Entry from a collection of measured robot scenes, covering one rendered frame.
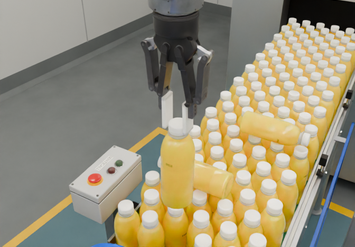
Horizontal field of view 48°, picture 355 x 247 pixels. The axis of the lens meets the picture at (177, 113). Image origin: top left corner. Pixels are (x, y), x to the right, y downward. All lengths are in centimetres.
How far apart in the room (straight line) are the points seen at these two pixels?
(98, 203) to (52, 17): 310
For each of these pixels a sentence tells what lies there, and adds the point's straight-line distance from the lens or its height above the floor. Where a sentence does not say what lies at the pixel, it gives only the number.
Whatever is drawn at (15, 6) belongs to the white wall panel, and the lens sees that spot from 378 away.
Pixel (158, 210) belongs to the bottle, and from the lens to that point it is 106.
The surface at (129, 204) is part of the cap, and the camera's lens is 102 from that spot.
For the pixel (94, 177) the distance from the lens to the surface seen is 109.
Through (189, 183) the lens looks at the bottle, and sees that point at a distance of 83.
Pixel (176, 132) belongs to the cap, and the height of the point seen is 140.
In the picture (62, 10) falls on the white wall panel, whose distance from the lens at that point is 408.
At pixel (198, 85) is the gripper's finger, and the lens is 68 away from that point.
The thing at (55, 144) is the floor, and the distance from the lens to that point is 312.
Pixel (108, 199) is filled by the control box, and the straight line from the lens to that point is 110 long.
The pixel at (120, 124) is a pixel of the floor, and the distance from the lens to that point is 322.
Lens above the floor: 184
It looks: 34 degrees down
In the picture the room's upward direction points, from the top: straight up
